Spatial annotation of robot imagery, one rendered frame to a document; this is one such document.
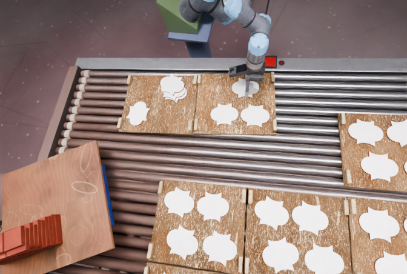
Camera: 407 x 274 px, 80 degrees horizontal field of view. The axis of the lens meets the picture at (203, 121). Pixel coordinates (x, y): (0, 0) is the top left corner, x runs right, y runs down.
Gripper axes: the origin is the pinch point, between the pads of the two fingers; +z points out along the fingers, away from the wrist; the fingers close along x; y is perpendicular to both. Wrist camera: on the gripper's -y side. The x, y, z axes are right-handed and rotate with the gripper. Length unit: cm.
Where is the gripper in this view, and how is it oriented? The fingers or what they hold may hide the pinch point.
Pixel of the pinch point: (245, 85)
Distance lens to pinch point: 129.6
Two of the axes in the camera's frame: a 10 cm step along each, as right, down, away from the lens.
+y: 10.0, 0.3, -0.8
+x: 0.6, -9.3, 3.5
